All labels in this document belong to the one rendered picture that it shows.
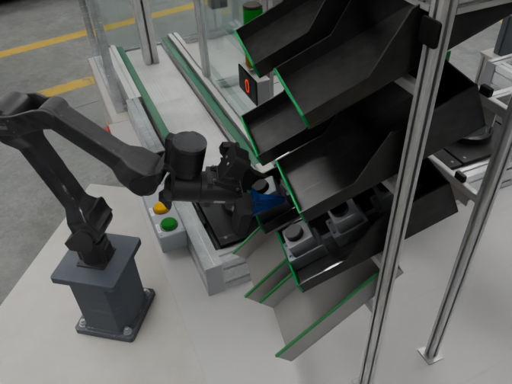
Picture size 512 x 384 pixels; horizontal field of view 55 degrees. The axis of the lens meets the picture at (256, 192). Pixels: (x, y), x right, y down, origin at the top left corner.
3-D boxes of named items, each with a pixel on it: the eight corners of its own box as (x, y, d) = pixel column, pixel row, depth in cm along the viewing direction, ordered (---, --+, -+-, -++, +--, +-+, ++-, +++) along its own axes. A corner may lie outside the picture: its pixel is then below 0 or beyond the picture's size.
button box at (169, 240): (163, 254, 127) (159, 238, 123) (144, 206, 142) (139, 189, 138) (188, 245, 129) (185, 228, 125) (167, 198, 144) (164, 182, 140)
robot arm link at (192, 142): (128, 192, 85) (131, 139, 77) (145, 164, 91) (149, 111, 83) (190, 211, 85) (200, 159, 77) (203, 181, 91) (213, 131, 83)
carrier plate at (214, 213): (222, 251, 121) (221, 244, 119) (191, 193, 138) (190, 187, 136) (308, 221, 127) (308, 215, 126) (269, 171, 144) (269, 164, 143)
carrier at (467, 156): (462, 168, 142) (472, 132, 133) (410, 128, 159) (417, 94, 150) (525, 147, 148) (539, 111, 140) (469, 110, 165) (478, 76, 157)
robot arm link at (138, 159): (-17, 127, 82) (-1, 84, 75) (11, 102, 88) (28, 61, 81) (132, 220, 89) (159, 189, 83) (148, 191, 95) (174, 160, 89)
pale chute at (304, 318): (291, 362, 93) (275, 356, 91) (273, 307, 103) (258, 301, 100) (404, 273, 83) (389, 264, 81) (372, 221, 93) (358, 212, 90)
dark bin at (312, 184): (305, 223, 70) (284, 192, 65) (280, 170, 80) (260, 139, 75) (485, 126, 67) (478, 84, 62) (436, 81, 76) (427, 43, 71)
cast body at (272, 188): (262, 222, 93) (245, 200, 88) (259, 206, 96) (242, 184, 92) (302, 203, 91) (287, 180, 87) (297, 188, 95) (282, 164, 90)
